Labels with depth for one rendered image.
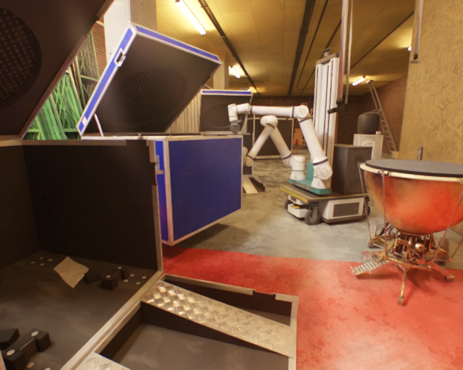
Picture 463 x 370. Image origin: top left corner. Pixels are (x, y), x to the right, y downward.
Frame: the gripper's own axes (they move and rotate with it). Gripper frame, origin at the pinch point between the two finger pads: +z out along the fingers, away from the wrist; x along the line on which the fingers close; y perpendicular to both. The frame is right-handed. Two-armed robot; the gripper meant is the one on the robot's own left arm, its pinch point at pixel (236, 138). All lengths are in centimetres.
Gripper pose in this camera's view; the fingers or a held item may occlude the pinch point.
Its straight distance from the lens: 262.3
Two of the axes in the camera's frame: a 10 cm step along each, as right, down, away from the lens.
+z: 1.4, 9.8, 1.2
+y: -8.2, 0.5, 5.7
